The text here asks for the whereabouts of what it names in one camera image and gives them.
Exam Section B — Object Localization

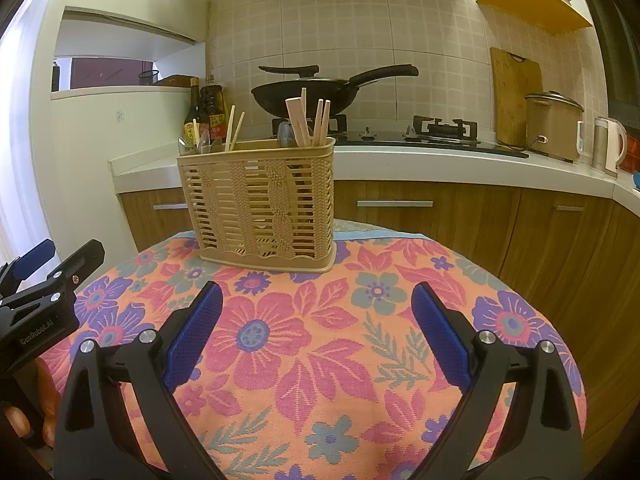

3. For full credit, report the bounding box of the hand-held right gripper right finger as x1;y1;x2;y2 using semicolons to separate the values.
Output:
410;281;586;480

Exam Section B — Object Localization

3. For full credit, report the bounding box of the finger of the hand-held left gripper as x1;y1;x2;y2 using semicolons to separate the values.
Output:
0;238;57;295
49;239;106;287

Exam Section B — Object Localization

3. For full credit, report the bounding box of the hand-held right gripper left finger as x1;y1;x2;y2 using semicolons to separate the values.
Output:
54;281;224;480

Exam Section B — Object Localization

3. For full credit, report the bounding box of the beige plastic utensil basket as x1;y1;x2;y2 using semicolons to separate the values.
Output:
175;137;337;275

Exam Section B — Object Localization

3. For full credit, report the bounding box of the person's left hand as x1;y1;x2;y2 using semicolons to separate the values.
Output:
4;362;64;447

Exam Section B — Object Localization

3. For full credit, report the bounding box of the floral tablecloth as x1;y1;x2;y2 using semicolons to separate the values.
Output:
37;219;587;480

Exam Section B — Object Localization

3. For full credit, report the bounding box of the slim dark soy sauce bottle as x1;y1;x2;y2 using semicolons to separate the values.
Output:
187;77;211;144

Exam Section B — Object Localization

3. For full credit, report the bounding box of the black glass gas stove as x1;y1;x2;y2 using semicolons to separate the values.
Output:
272;126;530;160

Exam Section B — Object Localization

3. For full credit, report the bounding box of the brown wooden box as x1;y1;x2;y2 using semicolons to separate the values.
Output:
152;74;201;87

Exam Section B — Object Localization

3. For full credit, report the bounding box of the wide red-label sauce bottle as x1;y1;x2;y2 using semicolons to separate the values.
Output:
200;75;226;142

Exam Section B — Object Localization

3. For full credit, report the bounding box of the black burner grate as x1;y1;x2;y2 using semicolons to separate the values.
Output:
271;113;349;137
412;115;480;141

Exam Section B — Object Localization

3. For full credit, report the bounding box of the beige rice cooker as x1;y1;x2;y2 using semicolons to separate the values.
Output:
523;90;586;162

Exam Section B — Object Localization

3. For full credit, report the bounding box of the black wok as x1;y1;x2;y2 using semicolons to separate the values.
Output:
250;64;420;117

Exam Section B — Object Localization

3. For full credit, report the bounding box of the wooden cutting board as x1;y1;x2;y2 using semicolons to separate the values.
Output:
489;47;545;149

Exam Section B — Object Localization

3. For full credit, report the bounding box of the white electric kettle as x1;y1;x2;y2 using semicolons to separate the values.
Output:
592;116;629;177

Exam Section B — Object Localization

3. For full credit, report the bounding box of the glass wok lid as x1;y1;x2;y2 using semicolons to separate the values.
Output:
258;64;352;86

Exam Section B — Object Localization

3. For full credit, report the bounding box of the black power cable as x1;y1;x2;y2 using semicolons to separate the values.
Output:
495;134;542;154

